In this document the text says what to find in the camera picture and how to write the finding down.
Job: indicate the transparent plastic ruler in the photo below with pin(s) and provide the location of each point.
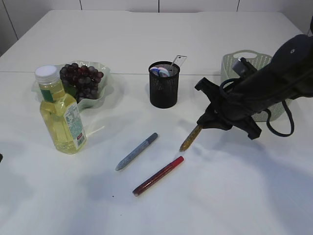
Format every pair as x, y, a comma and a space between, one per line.
178, 60

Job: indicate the red glitter pen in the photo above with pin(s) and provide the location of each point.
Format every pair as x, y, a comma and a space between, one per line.
157, 176

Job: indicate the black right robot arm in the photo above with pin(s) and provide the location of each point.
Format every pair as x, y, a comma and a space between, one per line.
296, 53

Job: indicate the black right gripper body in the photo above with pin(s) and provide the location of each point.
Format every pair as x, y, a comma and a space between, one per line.
236, 100

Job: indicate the blue scissors with sheath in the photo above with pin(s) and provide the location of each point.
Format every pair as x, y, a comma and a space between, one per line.
154, 71

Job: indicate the yellow tea bottle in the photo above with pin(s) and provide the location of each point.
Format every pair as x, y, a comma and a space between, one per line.
59, 111

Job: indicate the black mesh pen holder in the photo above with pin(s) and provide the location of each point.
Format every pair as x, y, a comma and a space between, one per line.
163, 91

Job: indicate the purple grape bunch with leaves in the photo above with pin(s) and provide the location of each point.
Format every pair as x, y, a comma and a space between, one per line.
81, 82

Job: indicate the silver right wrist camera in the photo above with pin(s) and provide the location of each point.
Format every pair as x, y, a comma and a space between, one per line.
243, 68

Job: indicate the green wavy glass plate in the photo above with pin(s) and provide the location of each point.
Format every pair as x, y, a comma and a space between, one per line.
88, 103

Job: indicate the gold glitter pen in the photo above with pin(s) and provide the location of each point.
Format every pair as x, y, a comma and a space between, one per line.
190, 139

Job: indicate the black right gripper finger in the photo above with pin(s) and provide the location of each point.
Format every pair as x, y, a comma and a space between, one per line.
211, 120

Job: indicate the pink scissors with purple sheath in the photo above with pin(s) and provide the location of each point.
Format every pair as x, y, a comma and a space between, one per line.
163, 72

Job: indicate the green woven plastic basket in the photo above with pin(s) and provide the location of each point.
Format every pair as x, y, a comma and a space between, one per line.
258, 60

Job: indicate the silver glitter pen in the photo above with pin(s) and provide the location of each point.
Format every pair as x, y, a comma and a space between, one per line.
134, 153

